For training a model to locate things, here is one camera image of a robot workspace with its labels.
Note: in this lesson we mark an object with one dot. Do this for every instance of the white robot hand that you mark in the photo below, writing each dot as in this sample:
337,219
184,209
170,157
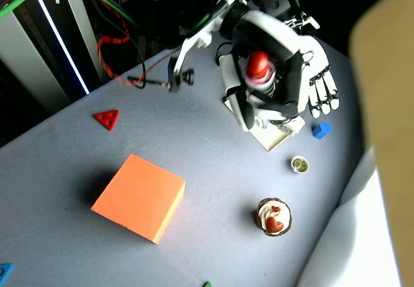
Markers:
271,28
318,57

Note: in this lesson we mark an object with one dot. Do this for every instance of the cream hand broom grey bristles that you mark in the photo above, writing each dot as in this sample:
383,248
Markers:
258,67

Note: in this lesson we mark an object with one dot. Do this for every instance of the small blue block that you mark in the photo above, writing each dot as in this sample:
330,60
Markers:
321,131

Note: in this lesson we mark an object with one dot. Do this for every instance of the tan blurred panel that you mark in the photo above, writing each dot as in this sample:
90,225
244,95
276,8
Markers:
388,106

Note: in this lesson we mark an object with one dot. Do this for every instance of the small blue-white toy bowl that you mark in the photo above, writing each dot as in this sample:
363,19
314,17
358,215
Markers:
299,165

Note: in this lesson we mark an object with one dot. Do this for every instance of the grey table cloth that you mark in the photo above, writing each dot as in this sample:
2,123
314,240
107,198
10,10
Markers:
210,177

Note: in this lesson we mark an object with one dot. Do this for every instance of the toy cupcake with cream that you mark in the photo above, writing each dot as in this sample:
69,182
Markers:
273,219

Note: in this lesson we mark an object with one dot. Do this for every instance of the red triangle block with holes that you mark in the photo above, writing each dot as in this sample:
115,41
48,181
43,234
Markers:
107,119

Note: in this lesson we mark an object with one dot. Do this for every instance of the large orange block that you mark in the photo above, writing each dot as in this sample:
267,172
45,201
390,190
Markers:
136,193

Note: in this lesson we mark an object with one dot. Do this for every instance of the green triangle block with holes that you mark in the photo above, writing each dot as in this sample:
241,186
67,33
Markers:
207,285

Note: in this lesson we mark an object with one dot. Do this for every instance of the blue block with holes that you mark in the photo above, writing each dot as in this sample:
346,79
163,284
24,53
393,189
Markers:
4,275

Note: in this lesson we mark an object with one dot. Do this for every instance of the white frame post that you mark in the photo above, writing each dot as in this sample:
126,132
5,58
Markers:
84,35
26,57

